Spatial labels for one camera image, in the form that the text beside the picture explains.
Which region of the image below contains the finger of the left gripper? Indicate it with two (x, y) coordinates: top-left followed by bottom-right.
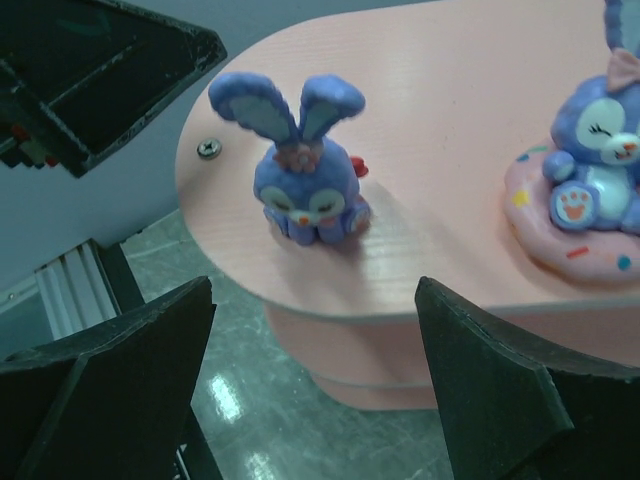
(1, 1), (227, 178)

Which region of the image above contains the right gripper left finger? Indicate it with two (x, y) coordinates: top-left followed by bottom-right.
(1, 277), (215, 479)

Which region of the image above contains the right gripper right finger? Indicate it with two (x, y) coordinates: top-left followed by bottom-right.
(414, 277), (639, 479)

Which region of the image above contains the small purple bunny toy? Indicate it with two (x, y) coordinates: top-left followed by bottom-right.
(208, 72), (371, 246)

